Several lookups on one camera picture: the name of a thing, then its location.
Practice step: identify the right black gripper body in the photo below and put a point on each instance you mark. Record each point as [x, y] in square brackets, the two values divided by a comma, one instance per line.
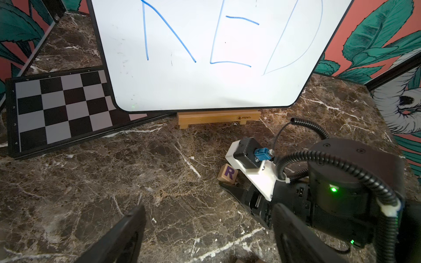
[294, 196]

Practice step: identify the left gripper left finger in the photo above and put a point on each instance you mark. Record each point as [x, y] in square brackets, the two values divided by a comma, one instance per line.
[122, 243]

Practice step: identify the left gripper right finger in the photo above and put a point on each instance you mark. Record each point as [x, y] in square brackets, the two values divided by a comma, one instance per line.
[296, 243]

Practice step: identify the wooden block letter R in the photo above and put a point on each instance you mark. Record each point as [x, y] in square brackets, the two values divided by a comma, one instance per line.
[227, 174]

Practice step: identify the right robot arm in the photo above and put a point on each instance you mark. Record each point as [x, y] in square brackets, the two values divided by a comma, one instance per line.
[341, 187]

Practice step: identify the wooden board stand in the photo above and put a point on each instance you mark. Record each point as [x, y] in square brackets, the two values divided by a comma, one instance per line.
[185, 119]

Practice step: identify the black white checkerboard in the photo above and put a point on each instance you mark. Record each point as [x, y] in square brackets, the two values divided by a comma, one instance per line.
[54, 110]

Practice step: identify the white dry-erase board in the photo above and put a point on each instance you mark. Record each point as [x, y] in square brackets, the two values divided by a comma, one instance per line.
[205, 55]

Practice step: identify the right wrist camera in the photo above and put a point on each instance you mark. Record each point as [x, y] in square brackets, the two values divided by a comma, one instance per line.
[255, 162]

